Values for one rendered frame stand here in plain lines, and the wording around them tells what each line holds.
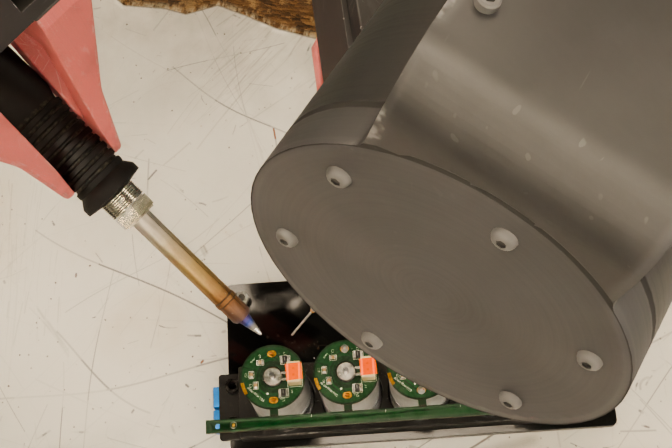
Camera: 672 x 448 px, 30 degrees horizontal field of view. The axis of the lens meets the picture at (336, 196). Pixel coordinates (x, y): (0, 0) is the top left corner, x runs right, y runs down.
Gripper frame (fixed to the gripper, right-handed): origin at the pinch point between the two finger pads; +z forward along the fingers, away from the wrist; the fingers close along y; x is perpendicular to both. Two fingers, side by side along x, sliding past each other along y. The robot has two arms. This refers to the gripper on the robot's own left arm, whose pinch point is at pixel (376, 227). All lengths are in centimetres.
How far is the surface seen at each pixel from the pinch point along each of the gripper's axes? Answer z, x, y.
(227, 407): 18.7, -0.5, 0.8
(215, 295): 10.2, -2.5, -1.4
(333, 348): 12.4, 2.4, 0.2
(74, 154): 8.2, -7.5, -6.0
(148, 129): 20.8, -2.4, -13.1
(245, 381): 13.6, -0.9, 1.0
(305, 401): 14.8, 1.7, 1.6
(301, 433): 16.9, 2.1, 2.4
